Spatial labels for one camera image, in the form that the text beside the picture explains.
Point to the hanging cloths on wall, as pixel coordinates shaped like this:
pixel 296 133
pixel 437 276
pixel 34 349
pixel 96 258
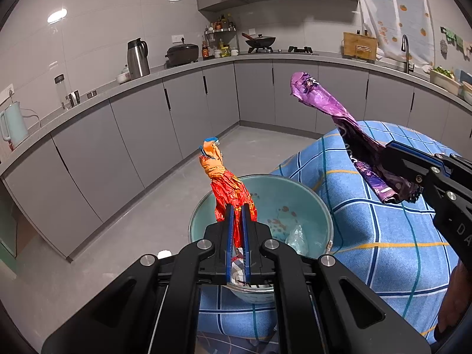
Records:
pixel 453 39

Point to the grey lower cabinets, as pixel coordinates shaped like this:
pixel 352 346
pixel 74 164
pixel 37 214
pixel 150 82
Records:
pixel 76 172

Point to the black kitchen faucet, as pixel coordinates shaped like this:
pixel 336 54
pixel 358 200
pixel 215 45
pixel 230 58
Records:
pixel 408 66

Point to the beige vegetable basin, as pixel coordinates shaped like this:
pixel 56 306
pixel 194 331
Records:
pixel 445 80

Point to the steel thermos jug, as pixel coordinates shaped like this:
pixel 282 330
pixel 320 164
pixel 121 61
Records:
pixel 137 61

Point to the orange red snack wrapper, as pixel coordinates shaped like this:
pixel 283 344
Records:
pixel 227 188

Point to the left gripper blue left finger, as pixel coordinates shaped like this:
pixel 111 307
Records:
pixel 153 306

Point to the orange print window curtain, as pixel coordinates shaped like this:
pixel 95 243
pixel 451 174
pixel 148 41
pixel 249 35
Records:
pixel 388 20

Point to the spice rack with bottles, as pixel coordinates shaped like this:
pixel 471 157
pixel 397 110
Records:
pixel 221 37

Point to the teal trash bin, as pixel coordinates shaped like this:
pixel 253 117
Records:
pixel 284 205

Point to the black rice cooker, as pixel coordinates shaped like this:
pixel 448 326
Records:
pixel 181 54

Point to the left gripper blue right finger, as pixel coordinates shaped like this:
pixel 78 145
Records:
pixel 322 307

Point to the plaid cloth wrapper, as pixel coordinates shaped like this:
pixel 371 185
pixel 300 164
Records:
pixel 237 268

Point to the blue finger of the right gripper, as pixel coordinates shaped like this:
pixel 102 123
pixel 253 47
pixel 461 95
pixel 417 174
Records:
pixel 447 165
pixel 409 171

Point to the purple snack wrapper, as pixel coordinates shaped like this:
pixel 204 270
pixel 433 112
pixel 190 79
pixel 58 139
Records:
pixel 364 152

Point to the beige bowl stack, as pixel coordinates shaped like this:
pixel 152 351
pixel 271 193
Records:
pixel 467 92

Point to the person's right hand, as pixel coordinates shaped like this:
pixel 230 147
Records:
pixel 456 301

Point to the black wok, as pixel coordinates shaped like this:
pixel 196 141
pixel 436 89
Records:
pixel 259 42

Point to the dark sauce bottle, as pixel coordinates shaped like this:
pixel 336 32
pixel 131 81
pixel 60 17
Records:
pixel 205 50

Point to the gas stove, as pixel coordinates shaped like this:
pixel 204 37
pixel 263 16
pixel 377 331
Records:
pixel 271 50

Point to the glass jar black lid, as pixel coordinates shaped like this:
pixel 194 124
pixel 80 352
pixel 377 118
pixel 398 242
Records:
pixel 59 82

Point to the clear printed plastic bag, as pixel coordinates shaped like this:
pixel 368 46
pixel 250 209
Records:
pixel 296 240

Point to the blue plaid tablecloth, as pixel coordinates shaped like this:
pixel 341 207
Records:
pixel 394 249

